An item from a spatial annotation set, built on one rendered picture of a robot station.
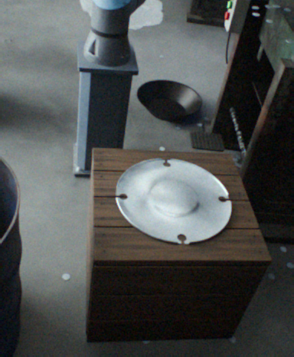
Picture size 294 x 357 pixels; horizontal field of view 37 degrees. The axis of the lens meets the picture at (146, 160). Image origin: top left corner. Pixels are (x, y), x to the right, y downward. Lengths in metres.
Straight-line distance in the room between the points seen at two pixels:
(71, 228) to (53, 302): 0.27
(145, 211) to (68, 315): 0.40
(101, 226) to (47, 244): 0.44
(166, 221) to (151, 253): 0.10
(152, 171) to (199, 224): 0.20
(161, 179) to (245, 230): 0.25
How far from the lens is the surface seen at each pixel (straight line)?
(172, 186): 1.14
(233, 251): 1.05
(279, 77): 1.25
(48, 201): 1.56
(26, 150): 1.76
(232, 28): 1.67
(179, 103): 2.13
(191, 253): 1.01
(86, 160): 1.61
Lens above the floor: 1.12
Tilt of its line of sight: 40 degrees down
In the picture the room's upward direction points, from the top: 10 degrees clockwise
